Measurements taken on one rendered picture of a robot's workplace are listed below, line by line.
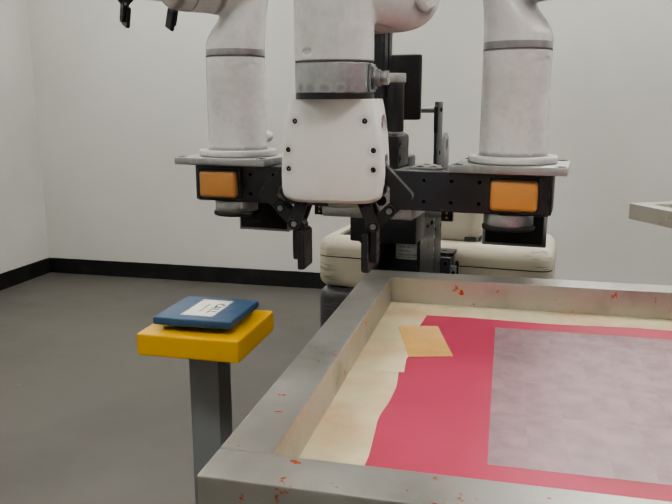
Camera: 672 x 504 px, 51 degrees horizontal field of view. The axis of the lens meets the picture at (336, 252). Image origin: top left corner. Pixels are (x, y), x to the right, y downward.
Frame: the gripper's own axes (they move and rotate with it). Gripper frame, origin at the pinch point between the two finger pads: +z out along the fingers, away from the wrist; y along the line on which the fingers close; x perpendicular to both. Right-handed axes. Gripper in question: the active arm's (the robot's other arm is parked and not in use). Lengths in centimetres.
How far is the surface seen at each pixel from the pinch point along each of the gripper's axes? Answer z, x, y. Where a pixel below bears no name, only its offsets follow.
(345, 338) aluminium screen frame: 8.4, 1.7, -1.3
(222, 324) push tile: 10.7, -6.4, 15.3
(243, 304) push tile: 10.5, -13.9, 15.5
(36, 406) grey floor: 108, -166, 168
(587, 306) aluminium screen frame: 11.3, -24.9, -27.0
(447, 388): 11.9, 3.7, -11.7
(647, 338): 12.2, -16.3, -32.8
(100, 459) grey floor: 108, -133, 118
